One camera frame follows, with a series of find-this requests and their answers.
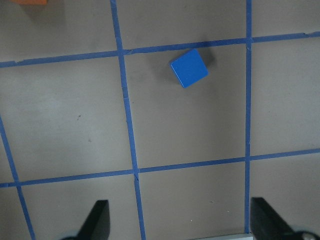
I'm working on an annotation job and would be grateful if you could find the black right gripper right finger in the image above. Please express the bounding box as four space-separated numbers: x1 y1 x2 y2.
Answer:
250 197 320 240

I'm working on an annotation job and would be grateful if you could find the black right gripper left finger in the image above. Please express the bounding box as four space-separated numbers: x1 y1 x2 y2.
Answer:
63 200 110 240

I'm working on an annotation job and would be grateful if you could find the blue wooden block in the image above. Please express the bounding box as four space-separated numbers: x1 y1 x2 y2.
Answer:
170 49 209 88

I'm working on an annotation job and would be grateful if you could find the orange wooden block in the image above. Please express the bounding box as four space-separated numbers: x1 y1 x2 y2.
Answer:
11 0 48 6

